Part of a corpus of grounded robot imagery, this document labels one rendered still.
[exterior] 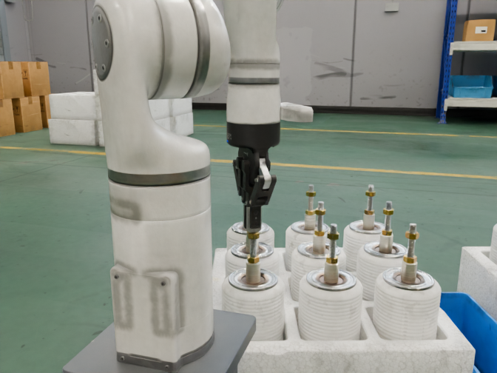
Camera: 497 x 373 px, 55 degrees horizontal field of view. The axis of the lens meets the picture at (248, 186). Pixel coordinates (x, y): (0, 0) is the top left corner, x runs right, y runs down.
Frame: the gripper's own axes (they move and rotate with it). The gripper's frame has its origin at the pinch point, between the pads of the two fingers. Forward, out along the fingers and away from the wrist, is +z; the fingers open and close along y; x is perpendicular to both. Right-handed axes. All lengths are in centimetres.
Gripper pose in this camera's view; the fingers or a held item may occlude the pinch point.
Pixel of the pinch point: (252, 217)
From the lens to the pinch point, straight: 69.7
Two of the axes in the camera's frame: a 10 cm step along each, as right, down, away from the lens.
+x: 9.5, -0.7, 3.1
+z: -0.1, 9.7, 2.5
